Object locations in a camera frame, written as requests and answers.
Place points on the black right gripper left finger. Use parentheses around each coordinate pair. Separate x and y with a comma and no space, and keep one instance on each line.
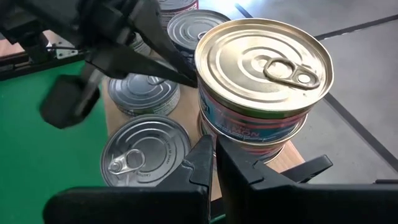
(124,205)

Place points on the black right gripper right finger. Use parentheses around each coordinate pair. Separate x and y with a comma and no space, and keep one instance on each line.
(295,205)

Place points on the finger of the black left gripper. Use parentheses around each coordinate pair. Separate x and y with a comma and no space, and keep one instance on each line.
(161,40)
(130,65)

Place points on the green nutrition label can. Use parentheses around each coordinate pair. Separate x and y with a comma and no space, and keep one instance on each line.
(139,45)

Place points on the green barcode label can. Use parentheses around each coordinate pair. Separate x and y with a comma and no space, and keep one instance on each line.
(140,96)

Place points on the blue barcode tuna can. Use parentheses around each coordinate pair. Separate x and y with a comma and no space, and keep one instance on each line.
(192,28)

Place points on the silver pull-tab can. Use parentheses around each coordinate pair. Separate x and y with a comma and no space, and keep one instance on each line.
(178,7)

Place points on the light blue cartoon label can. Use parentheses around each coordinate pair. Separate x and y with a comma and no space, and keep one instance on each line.
(146,146)

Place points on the pale gold lid can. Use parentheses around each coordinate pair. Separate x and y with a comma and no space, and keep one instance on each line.
(261,151)

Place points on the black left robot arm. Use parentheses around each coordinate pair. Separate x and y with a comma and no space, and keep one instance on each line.
(12,18)

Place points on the green table mat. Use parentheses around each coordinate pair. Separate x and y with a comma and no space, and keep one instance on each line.
(31,155)

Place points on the black metal table frame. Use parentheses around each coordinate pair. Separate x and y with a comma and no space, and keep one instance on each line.
(31,67)

